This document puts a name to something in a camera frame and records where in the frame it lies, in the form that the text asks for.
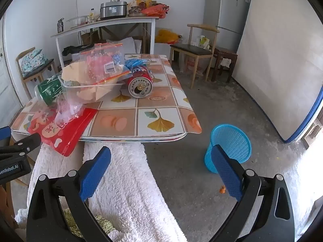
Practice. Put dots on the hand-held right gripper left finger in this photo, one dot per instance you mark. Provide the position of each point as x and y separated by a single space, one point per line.
94 174

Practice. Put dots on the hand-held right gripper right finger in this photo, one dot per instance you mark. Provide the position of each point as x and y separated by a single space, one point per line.
227 174

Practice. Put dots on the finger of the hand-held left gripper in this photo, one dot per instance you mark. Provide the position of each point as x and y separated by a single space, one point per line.
27 143
5 133

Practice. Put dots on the blue plastic basket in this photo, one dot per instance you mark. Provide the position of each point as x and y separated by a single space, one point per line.
234 138

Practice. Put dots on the red snack packet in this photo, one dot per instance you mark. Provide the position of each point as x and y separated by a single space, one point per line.
68 136

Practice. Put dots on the clear plastic bag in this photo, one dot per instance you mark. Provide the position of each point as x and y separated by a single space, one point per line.
68 111

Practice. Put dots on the clear plastic food container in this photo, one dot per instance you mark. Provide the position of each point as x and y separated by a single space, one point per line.
75 90

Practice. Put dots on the red drink can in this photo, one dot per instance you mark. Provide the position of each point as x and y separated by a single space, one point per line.
140 80

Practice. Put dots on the clear zip bag red strip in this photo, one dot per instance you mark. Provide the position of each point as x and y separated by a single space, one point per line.
101 58

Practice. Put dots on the orange peel piece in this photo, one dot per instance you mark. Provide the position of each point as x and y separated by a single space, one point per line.
222 189

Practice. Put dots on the white fluffy blanket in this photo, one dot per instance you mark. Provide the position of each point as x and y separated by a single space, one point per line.
131 181

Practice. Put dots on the white door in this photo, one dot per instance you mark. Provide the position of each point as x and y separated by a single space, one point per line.
5 93

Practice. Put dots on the yellow-green shaggy cloth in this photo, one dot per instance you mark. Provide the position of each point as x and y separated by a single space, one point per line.
101 223

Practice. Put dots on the green drink can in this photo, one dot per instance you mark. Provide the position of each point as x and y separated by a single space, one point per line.
49 89

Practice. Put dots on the wooden chair with floral cloth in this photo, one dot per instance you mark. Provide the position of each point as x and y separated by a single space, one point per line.
37 73

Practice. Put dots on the floral cloth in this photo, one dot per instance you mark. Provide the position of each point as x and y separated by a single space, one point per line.
32 60

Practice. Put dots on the brown paper sheet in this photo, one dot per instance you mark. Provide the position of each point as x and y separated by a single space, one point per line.
73 74

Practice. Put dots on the dark cloth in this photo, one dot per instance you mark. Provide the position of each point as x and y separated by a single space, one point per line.
75 49

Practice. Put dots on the blue plastic wrapper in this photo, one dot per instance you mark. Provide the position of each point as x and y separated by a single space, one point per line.
132 63

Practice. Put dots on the white mattress blue edge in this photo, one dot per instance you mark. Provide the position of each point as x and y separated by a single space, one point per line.
277 68

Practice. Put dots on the steel kettle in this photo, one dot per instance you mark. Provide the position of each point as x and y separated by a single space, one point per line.
60 26

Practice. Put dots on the dark wooden stool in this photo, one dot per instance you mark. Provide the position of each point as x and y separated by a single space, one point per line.
225 53

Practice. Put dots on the cardboard box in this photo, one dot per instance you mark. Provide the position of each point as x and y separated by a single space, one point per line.
88 37

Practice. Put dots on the wooden chair black seat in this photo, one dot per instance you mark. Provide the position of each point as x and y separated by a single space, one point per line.
190 49

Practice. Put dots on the glass bowl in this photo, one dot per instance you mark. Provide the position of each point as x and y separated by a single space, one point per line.
77 21

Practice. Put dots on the white pillow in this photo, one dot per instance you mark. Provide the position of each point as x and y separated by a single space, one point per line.
127 45

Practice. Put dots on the white printed bag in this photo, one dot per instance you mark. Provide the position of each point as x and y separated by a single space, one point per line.
204 42

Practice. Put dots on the yellow-liquid bottle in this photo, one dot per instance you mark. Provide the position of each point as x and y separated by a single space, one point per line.
91 15

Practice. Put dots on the white side table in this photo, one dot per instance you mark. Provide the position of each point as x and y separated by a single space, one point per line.
106 22

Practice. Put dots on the yellow plastic bag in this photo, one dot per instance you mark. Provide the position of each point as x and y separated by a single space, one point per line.
166 36

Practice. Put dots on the grey rice cooker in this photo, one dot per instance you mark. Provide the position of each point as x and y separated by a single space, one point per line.
113 10

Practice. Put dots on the grey refrigerator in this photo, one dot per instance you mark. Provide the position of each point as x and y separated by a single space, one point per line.
222 10

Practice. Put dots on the orange plastic bag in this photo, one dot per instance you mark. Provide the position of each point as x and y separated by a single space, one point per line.
155 10

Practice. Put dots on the yellow printed food bag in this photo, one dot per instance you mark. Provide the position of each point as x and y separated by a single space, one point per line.
140 3

